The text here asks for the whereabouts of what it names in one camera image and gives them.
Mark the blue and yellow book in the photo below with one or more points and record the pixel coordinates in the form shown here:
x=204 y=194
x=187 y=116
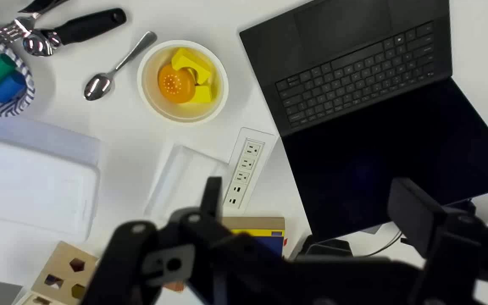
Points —
x=258 y=230

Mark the orange toy ball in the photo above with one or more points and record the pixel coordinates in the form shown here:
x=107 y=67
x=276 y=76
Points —
x=175 y=86

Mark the white rectangular container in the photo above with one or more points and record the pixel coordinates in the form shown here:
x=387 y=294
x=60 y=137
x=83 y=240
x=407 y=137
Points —
x=29 y=181

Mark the blue toy block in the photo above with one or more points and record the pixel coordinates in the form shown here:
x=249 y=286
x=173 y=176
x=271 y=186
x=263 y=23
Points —
x=7 y=91

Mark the yellow toy block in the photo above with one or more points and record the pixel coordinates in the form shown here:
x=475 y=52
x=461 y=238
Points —
x=195 y=62

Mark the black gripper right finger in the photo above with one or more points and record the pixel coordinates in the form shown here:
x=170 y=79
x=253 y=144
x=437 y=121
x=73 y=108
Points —
x=458 y=260

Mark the white power strip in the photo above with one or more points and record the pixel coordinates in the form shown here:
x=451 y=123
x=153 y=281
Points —
x=246 y=167

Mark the silver spoon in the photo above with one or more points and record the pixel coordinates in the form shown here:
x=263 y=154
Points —
x=99 y=86

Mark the black laptop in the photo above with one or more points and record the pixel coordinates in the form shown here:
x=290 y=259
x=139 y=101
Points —
x=368 y=113

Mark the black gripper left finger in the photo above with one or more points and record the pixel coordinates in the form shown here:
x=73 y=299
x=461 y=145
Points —
x=121 y=266

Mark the wooden shape sorter box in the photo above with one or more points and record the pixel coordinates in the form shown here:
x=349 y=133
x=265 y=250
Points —
x=58 y=272

